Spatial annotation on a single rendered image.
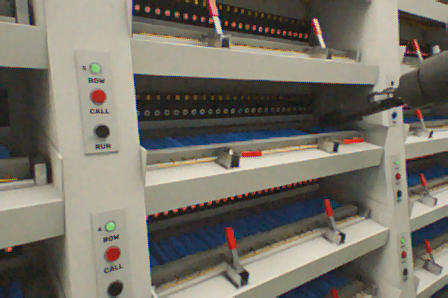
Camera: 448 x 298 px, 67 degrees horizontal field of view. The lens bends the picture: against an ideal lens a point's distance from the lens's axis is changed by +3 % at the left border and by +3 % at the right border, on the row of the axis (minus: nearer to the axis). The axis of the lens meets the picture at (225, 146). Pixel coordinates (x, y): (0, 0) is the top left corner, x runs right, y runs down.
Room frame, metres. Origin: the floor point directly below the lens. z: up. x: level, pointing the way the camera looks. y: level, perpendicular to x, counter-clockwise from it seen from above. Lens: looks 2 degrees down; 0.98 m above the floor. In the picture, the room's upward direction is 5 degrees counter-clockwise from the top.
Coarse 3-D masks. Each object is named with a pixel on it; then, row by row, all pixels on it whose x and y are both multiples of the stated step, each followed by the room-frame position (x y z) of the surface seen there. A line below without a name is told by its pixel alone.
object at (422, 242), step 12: (420, 228) 1.17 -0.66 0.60; (432, 228) 1.19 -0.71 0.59; (444, 228) 1.19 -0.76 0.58; (420, 240) 1.09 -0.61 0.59; (432, 240) 1.09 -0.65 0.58; (444, 240) 1.11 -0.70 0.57; (420, 252) 1.01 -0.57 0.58; (432, 252) 1.06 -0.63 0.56; (444, 252) 1.06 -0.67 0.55; (420, 264) 0.97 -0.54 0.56; (432, 264) 0.95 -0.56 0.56; (444, 264) 1.00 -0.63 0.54; (420, 276) 0.93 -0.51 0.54; (432, 276) 0.94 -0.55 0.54; (444, 276) 0.95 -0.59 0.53; (420, 288) 0.88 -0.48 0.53; (432, 288) 0.92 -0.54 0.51
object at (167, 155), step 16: (208, 144) 0.57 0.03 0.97; (224, 144) 0.58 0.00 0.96; (240, 144) 0.60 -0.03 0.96; (256, 144) 0.62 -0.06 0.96; (272, 144) 0.64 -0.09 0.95; (288, 144) 0.67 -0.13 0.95; (304, 144) 0.69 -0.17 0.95; (160, 160) 0.51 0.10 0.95; (176, 160) 0.52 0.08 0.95; (208, 160) 0.54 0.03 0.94
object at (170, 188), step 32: (160, 128) 0.64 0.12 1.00; (352, 128) 0.83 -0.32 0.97; (384, 128) 0.79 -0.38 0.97; (256, 160) 0.59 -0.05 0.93; (288, 160) 0.61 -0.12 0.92; (320, 160) 0.66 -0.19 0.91; (352, 160) 0.73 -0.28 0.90; (160, 192) 0.45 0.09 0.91; (192, 192) 0.49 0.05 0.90; (224, 192) 0.52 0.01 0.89
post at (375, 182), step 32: (320, 0) 0.92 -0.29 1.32; (352, 0) 0.84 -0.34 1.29; (384, 0) 0.81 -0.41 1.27; (352, 32) 0.84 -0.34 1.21; (384, 32) 0.81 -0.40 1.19; (384, 64) 0.80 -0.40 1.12; (320, 96) 0.93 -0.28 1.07; (352, 96) 0.85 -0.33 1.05; (384, 160) 0.79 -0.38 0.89; (384, 192) 0.80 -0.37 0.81; (384, 256) 0.81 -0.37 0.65
